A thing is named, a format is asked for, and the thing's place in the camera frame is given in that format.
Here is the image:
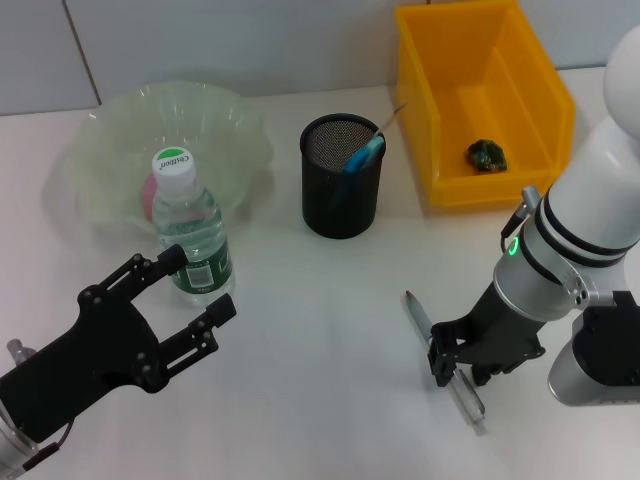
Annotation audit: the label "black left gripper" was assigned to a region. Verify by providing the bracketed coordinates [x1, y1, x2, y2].
[0, 244, 238, 446]

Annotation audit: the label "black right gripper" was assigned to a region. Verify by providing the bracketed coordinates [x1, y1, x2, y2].
[427, 286, 546, 389]

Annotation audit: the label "clear silver ballpoint pen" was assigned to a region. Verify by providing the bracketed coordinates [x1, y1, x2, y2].
[404, 289, 487, 436]

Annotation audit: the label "clear water bottle green label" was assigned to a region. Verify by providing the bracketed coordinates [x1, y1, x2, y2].
[151, 147, 236, 307]

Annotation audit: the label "pink peach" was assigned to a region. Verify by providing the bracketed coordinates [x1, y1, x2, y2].
[141, 172, 161, 222]

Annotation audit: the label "green plastic wrapper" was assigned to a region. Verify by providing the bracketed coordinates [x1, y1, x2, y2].
[464, 138, 509, 175]

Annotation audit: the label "blue and teal scissors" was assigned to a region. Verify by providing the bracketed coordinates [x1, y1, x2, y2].
[327, 133, 386, 214]

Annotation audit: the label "clear plastic ruler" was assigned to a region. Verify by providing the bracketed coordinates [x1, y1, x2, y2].
[372, 102, 409, 139]

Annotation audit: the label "black mesh pen holder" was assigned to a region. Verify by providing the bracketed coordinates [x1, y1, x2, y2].
[298, 113, 388, 240]

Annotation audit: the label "translucent green wavy fruit plate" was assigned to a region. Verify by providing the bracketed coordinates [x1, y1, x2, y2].
[44, 79, 275, 236]

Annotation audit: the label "yellow plastic storage bin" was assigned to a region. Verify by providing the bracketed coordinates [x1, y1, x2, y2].
[393, 0, 576, 209]

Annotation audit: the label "left gripper cable with plug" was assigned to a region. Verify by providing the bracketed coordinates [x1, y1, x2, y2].
[7, 338, 76, 474]

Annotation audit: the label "gripper cable with plug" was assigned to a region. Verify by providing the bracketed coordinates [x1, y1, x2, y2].
[7, 338, 76, 474]
[501, 186, 544, 251]

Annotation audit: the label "right gripper cable with plug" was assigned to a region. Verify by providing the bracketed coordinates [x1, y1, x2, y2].
[501, 186, 544, 251]

